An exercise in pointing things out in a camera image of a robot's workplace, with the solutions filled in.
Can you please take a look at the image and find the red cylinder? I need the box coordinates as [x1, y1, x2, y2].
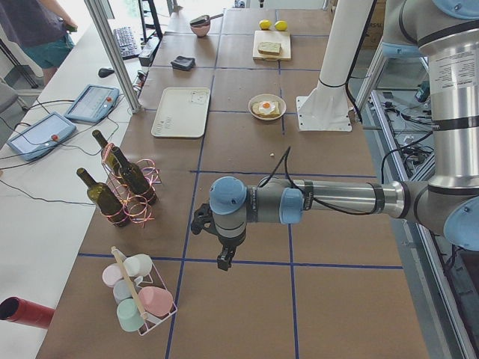
[1, 297, 55, 329]

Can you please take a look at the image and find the copper wire bottle rack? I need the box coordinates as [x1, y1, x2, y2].
[102, 143, 159, 226]

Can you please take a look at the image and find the blue teach pendant near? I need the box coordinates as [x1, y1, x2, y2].
[7, 111, 76, 162]

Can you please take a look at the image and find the mint green cup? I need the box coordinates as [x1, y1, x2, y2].
[116, 298, 144, 332]

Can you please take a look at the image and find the green wine bottle back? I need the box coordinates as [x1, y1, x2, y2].
[92, 129, 112, 168]

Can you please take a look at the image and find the green wine bottle front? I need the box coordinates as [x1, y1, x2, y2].
[76, 168, 130, 227]

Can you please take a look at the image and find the wooden cutting board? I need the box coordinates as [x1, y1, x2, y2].
[252, 30, 291, 61]

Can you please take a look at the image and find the bread slice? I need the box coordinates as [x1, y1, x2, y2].
[251, 100, 281, 118]
[257, 42, 281, 55]

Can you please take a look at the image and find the blue teach pendant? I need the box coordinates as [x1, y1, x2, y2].
[7, 111, 76, 162]
[64, 85, 120, 123]

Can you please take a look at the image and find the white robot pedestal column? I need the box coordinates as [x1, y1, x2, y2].
[296, 0, 376, 132]

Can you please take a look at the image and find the pink cup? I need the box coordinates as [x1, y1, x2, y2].
[138, 286, 174, 317]

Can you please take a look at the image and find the fried egg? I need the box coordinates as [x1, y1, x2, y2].
[258, 101, 277, 114]

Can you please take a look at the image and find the grey cup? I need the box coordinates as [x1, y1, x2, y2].
[113, 280, 132, 304]

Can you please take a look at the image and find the white cup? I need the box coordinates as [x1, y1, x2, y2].
[123, 254, 153, 277]

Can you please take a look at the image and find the lemon left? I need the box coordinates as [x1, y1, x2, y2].
[259, 19, 272, 31]

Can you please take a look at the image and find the grey folded cloth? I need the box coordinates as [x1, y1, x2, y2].
[171, 55, 195, 71]

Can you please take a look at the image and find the green wine bottle middle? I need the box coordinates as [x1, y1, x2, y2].
[112, 146, 157, 205]

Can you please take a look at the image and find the green wine bottle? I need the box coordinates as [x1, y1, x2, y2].
[76, 168, 130, 227]
[112, 146, 157, 205]
[92, 129, 112, 168]

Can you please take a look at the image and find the aluminium frame post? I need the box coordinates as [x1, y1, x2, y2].
[84, 0, 141, 114]

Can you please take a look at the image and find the metal scoop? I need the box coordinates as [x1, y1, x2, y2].
[189, 13, 224, 27]

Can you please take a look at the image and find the black keyboard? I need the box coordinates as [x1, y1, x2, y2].
[113, 26, 141, 60]

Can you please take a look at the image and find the cream bear tray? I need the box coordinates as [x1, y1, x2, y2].
[150, 87, 210, 138]

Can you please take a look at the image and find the pink bowl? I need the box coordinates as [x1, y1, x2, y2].
[190, 23, 210, 37]

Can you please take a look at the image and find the lemon right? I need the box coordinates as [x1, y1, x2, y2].
[274, 20, 288, 31]

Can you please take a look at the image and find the blue teach pendant far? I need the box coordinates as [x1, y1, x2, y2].
[64, 85, 120, 123]

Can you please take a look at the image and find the black computer mouse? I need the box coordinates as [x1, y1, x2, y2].
[97, 67, 115, 79]

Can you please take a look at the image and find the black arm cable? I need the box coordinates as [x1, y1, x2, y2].
[257, 147, 382, 216]

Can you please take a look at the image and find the white wire cup rack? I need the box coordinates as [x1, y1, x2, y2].
[103, 247, 177, 336]

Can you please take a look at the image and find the person in teal shorts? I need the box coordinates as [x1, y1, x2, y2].
[1, 0, 78, 85]

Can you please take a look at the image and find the lemon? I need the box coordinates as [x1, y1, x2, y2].
[274, 20, 288, 31]
[259, 19, 272, 31]

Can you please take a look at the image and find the lilac cup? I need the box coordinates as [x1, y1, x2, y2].
[102, 263, 123, 288]

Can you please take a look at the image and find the white plate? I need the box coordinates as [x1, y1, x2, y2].
[248, 93, 287, 120]

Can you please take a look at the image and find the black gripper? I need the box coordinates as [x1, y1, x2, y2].
[190, 203, 246, 270]

